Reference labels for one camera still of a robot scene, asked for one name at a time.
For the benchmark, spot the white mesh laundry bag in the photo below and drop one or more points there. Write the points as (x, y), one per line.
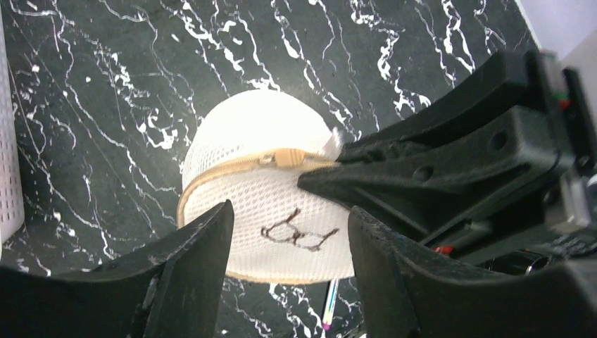
(251, 149)

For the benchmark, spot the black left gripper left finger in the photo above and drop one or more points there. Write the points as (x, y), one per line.
(169, 288)

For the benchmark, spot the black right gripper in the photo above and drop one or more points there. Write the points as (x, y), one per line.
(528, 176)

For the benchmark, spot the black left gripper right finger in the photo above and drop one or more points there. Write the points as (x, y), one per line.
(409, 290)

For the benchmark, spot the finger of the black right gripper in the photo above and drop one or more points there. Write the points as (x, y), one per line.
(496, 86)

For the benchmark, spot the pink pen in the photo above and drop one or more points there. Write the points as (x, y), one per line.
(331, 297)

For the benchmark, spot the white plastic basket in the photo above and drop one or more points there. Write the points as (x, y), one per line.
(12, 201)

